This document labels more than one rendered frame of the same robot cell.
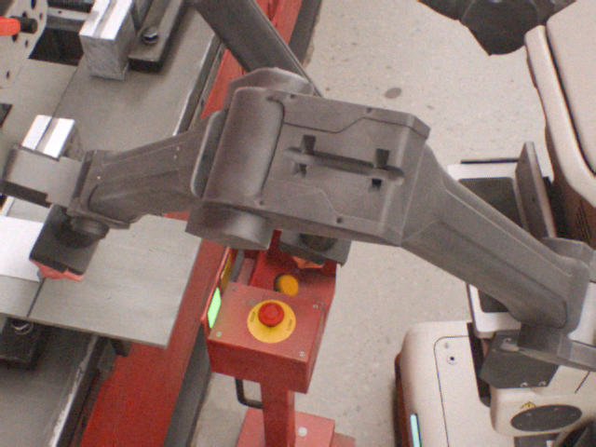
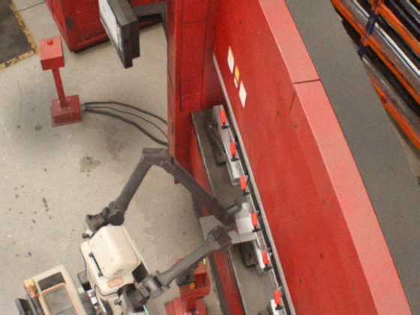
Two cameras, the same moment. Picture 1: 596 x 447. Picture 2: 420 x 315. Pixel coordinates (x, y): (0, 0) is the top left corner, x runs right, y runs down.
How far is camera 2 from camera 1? 2.50 m
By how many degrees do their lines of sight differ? 63
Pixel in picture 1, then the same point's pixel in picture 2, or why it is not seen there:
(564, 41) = (131, 250)
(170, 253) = not seen: hidden behind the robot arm
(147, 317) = (206, 222)
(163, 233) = not seen: hidden behind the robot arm
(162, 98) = (252, 304)
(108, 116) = (262, 292)
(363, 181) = (148, 151)
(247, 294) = (199, 270)
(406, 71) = not seen: outside the picture
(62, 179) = (223, 206)
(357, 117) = (151, 155)
